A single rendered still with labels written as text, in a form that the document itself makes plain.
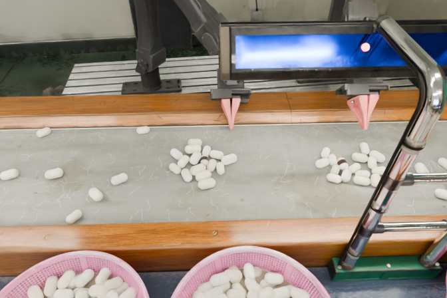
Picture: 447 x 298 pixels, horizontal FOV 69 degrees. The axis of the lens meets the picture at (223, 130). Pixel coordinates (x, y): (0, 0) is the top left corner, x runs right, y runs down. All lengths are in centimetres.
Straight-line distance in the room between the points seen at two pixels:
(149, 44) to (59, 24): 194
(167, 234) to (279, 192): 25
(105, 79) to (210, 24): 54
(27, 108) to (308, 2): 233
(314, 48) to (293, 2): 236
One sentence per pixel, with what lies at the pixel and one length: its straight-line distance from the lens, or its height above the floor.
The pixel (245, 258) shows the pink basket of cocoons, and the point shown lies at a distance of 62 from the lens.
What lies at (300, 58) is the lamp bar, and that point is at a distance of 48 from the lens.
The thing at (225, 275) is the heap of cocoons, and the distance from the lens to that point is 61.
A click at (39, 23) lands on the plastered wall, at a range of 294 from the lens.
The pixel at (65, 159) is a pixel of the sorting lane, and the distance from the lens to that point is 85.
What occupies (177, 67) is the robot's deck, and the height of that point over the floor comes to 67.
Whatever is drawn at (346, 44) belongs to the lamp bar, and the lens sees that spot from 50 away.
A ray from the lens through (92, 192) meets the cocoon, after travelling 73.
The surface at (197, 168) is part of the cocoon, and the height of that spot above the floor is 76.
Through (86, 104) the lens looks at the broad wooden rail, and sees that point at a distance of 96.
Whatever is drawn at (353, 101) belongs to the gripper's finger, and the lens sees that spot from 82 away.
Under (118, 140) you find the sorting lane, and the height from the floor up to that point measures 74.
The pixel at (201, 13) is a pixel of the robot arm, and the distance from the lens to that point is 83.
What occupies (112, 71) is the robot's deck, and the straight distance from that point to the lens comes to 127.
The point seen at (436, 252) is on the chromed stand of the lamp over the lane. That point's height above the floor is 77.
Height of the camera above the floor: 130
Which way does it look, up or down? 42 degrees down
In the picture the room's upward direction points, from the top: straight up
